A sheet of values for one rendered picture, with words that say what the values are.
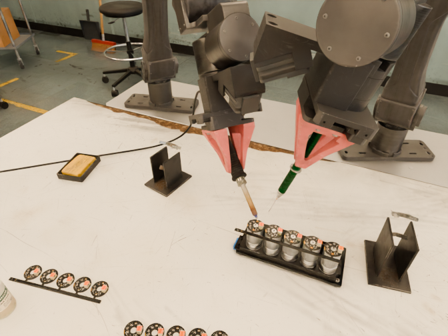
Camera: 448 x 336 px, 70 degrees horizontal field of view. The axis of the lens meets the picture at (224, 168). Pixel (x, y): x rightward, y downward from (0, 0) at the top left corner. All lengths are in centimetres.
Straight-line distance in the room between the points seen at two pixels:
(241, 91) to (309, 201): 30
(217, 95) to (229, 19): 10
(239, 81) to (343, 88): 13
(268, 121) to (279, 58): 53
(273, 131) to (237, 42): 42
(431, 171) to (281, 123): 35
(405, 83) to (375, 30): 42
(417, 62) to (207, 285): 49
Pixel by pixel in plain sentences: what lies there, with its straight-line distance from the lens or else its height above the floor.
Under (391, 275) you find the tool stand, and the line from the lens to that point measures 56.
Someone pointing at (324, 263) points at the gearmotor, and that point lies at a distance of 49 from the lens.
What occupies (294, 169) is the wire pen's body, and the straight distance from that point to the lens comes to 42.
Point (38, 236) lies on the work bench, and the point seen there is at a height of 75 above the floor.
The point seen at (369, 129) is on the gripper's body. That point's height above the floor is 101.
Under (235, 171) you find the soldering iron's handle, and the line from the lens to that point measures 51.
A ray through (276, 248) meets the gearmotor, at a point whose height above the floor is 79.
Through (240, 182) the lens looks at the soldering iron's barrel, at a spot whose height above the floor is 85.
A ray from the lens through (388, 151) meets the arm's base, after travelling 78.
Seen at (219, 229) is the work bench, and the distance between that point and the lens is 56.
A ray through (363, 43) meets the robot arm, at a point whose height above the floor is 110.
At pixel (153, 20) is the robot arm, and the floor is 99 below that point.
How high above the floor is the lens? 117
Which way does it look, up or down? 38 degrees down
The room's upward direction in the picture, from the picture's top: straight up
